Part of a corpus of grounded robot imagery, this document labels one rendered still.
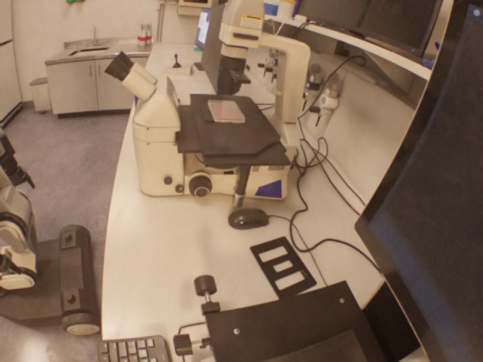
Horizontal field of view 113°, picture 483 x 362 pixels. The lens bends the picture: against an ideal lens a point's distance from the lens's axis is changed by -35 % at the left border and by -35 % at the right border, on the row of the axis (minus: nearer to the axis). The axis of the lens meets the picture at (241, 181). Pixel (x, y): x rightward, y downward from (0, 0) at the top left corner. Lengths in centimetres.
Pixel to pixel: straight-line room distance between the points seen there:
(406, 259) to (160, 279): 47
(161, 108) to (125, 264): 36
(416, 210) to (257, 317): 30
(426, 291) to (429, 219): 6
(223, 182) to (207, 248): 20
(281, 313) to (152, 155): 46
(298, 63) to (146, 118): 41
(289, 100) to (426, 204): 55
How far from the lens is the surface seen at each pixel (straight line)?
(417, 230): 23
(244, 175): 61
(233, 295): 55
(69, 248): 138
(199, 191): 65
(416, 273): 24
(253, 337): 42
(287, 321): 44
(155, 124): 57
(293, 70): 67
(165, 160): 63
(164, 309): 53
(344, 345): 40
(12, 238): 101
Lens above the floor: 125
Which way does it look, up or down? 39 degrees down
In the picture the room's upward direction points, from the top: 13 degrees clockwise
